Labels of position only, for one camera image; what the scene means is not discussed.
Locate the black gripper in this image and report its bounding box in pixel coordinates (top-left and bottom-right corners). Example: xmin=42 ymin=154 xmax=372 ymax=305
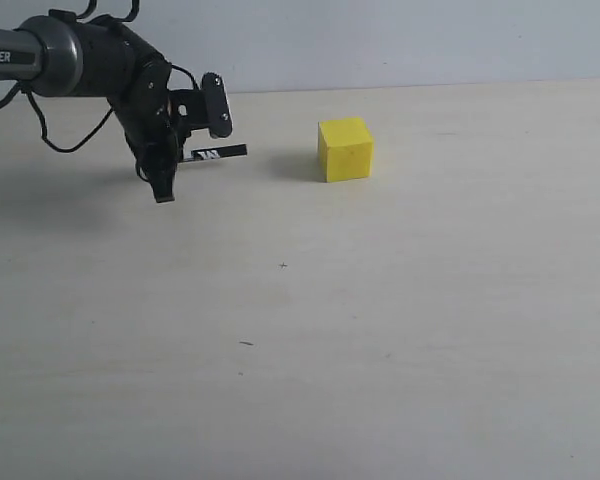
xmin=107 ymin=62 xmax=233 ymax=203

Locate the black and white marker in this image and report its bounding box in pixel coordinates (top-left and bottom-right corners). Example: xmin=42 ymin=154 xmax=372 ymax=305
xmin=180 ymin=144 xmax=248 ymax=163

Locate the yellow foam cube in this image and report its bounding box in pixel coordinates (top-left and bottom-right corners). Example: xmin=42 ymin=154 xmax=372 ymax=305
xmin=318 ymin=117 xmax=374 ymax=183

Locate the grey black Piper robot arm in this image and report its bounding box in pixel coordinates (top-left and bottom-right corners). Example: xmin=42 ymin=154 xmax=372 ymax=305
xmin=0 ymin=1 xmax=233 ymax=203

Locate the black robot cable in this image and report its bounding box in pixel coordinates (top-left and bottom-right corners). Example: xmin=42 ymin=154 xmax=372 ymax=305
xmin=0 ymin=0 xmax=201 ymax=154

